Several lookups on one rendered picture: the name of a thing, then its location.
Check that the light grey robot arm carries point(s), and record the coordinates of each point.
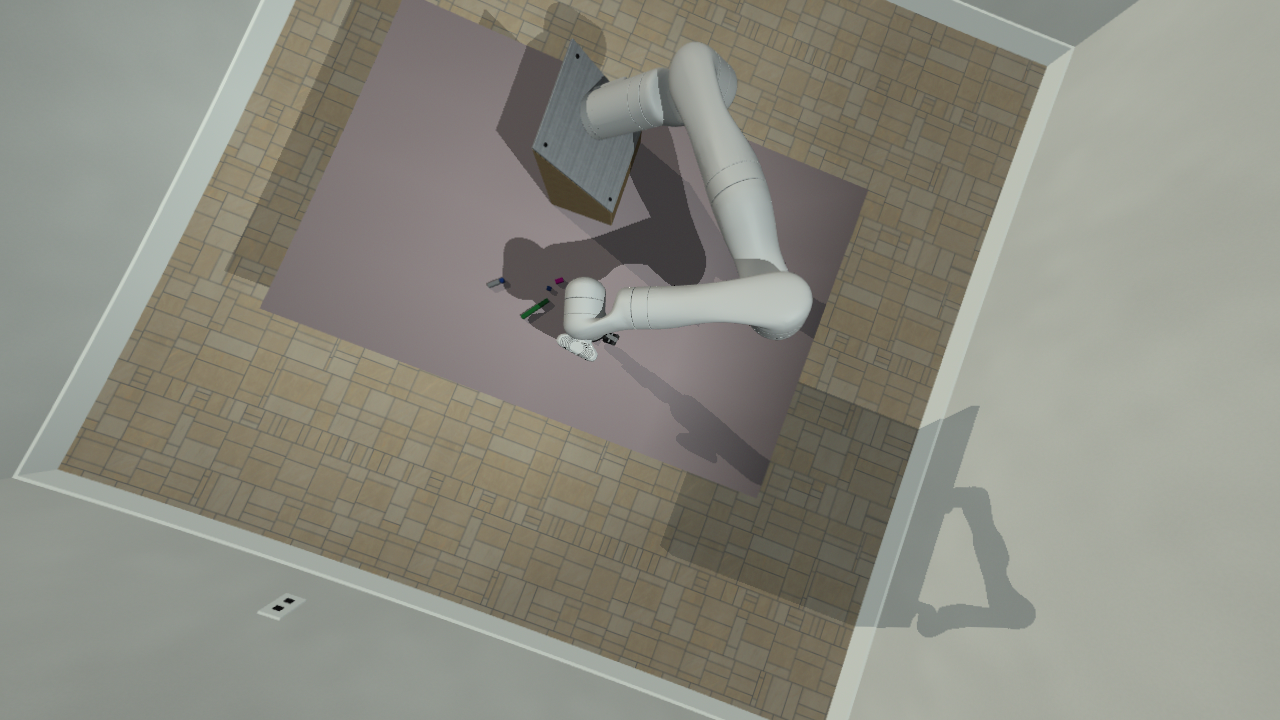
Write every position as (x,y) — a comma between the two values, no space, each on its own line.
(766,296)

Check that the green rod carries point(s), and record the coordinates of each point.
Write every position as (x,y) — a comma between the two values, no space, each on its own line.
(535,308)

